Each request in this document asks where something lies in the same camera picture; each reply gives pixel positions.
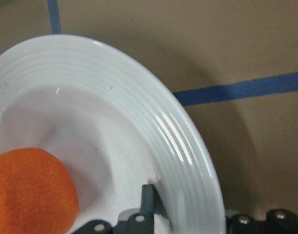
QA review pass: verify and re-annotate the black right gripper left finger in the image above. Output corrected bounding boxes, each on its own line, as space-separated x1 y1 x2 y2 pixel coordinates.
74 184 169 234

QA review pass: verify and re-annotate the orange fruit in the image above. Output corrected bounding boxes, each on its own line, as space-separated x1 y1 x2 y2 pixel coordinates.
0 148 79 234

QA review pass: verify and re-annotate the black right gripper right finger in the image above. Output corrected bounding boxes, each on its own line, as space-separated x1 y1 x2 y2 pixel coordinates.
226 209 298 234

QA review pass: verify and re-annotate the white round plate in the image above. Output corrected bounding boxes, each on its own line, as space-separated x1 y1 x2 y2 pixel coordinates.
0 35 226 234

